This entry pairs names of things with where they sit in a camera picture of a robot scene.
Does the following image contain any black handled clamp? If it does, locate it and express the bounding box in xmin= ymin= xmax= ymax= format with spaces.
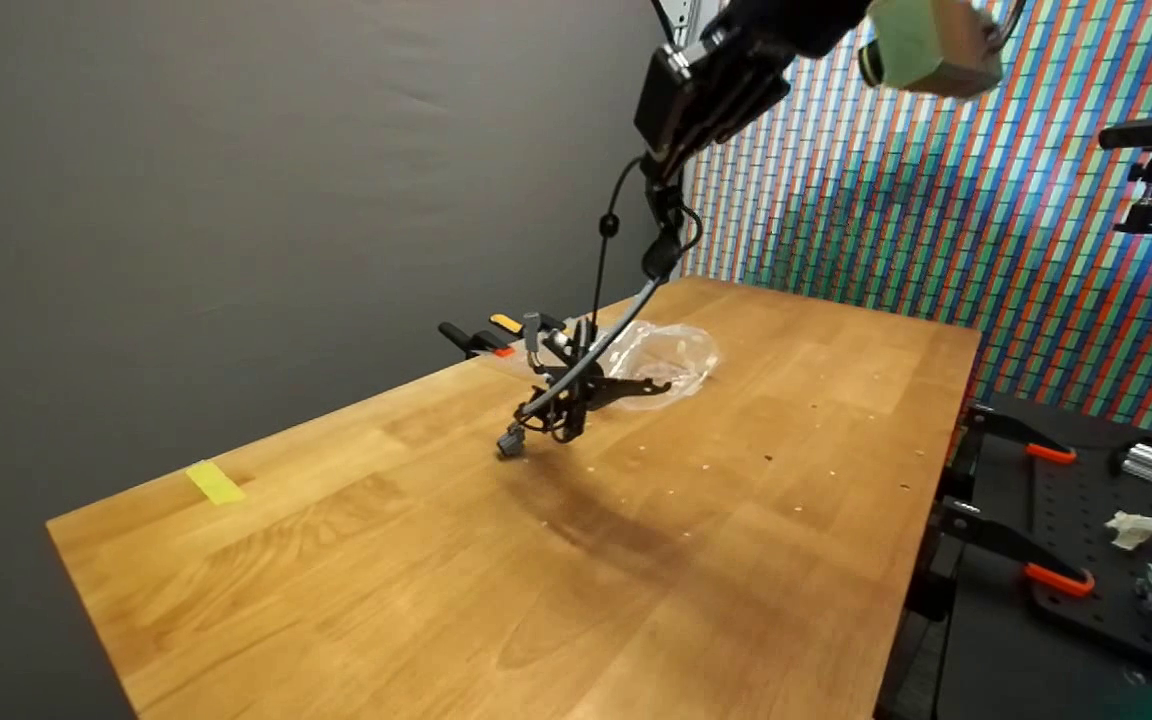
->
xmin=432 ymin=317 xmax=520 ymax=365

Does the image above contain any black cable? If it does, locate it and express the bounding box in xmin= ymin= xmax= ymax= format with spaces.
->
xmin=487 ymin=154 xmax=710 ymax=462

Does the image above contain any small white crumpled item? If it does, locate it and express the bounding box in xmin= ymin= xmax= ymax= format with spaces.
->
xmin=1105 ymin=506 xmax=1152 ymax=554

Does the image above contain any black orange bar clamp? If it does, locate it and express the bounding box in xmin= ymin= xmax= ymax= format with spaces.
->
xmin=962 ymin=399 xmax=1084 ymax=471
xmin=938 ymin=496 xmax=1101 ymax=602

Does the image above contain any checkered fabric screen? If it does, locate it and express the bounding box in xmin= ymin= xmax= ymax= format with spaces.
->
xmin=676 ymin=0 xmax=1152 ymax=438

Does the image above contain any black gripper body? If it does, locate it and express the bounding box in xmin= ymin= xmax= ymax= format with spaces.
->
xmin=632 ymin=0 xmax=873 ymax=167

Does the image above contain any gray fabric backdrop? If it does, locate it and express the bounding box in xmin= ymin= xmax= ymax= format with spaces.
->
xmin=0 ymin=0 xmax=703 ymax=720

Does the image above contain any yellow tape strip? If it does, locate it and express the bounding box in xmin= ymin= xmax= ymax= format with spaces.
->
xmin=179 ymin=456 xmax=251 ymax=506

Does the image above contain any clear plastic bag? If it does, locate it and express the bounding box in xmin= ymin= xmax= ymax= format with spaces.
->
xmin=591 ymin=317 xmax=722 ymax=404

